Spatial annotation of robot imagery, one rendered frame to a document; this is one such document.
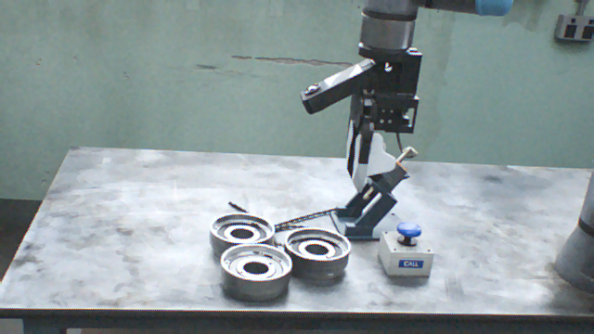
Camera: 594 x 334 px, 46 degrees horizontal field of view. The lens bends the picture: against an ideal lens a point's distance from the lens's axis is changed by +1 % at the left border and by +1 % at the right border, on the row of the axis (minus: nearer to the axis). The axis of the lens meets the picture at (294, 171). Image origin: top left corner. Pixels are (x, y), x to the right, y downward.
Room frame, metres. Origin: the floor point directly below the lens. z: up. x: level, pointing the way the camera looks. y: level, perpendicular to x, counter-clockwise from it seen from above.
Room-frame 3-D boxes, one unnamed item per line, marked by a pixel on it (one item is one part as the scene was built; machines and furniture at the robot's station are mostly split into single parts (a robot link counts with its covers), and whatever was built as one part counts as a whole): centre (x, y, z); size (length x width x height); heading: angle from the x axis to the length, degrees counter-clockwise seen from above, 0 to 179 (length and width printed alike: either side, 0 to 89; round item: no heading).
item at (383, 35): (0.97, -0.11, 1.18); 0.08 x 0.08 x 0.05
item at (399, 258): (0.99, -0.20, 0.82); 0.08 x 0.07 x 0.05; 99
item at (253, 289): (0.89, 0.04, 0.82); 0.10 x 0.10 x 0.04
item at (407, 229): (0.99, -0.19, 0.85); 0.04 x 0.04 x 0.05
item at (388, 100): (0.96, -0.12, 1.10); 0.09 x 0.08 x 0.12; 99
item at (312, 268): (0.97, -0.05, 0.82); 0.10 x 0.10 x 0.04
